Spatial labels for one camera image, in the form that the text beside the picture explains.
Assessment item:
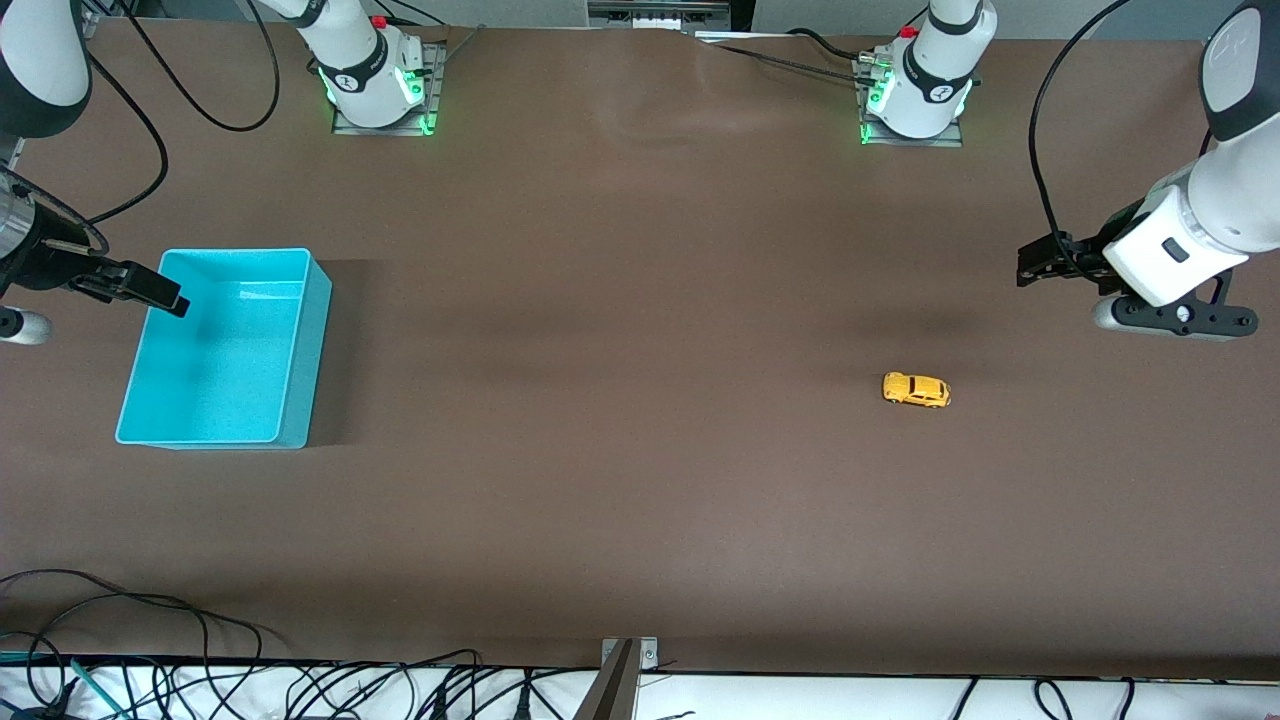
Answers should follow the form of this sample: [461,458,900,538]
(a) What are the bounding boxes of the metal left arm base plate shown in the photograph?
[858,52,967,149]

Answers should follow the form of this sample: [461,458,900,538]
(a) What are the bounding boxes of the grey power strip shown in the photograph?
[587,0,733,32]

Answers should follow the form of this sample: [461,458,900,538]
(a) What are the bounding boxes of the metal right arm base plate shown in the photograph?
[331,40,448,137]

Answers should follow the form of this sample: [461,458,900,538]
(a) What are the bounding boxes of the thick black cable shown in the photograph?
[786,27,871,63]

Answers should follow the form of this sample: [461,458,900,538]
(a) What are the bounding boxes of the yellow beetle toy car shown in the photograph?
[882,372,952,410]

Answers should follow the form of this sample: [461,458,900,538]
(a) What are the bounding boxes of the thin black cable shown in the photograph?
[712,43,869,83]

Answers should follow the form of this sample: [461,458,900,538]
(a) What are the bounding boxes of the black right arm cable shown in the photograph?
[118,0,281,132]
[0,55,168,256]

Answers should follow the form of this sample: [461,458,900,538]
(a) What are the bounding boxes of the turquoise plastic bin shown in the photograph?
[115,247,333,450]

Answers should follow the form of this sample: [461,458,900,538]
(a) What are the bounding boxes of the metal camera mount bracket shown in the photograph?
[575,637,660,720]

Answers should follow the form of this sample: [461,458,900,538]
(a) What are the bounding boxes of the black cable loop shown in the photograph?
[0,568,266,720]

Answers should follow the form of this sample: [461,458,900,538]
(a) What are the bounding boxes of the thin grey cable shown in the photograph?
[437,25,487,71]

